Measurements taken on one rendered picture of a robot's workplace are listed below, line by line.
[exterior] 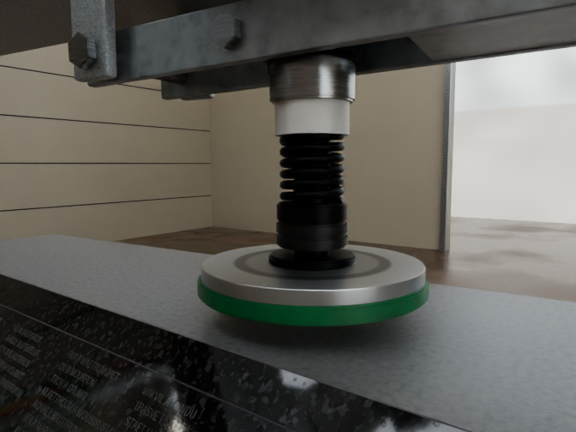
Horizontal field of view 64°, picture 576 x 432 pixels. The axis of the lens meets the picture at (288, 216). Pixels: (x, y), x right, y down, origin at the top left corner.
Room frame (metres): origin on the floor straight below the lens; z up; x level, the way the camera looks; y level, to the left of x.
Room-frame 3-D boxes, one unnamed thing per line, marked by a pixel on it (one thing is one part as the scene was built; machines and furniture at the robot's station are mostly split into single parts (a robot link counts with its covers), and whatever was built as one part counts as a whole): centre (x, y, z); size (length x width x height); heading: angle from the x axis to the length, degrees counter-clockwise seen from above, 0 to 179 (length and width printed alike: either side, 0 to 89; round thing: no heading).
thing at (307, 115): (0.44, -0.02, 1.00); 0.07 x 0.07 x 0.04
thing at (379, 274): (0.44, -0.02, 0.86); 0.21 x 0.21 x 0.01
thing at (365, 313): (0.44, -0.02, 0.85); 0.22 x 0.22 x 0.04
